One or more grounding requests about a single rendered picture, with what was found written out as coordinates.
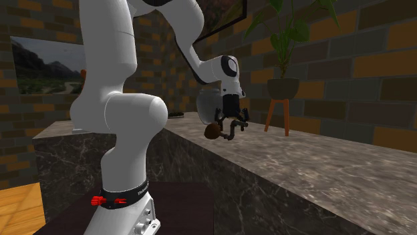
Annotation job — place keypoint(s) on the black framed wall picture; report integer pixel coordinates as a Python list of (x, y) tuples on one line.
[(224, 16)]

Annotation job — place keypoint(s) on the orange object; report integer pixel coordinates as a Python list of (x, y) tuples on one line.
[(83, 76)]

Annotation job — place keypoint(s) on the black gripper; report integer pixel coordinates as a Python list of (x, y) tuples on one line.
[(231, 105)]

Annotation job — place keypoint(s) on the dark maroon robot stand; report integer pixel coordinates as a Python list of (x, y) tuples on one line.
[(182, 208)]

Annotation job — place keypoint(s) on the potted plant on wooden stand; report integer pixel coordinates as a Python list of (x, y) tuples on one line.
[(282, 87)]

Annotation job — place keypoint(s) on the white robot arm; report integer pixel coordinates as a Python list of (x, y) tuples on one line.
[(110, 97)]

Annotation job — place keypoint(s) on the mountain landscape wall picture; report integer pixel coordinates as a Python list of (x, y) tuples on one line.
[(45, 68)]

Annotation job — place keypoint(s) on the brown round wooden spoon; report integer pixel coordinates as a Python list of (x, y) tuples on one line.
[(212, 131)]

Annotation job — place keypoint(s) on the flat black object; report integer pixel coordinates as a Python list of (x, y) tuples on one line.
[(176, 115)]

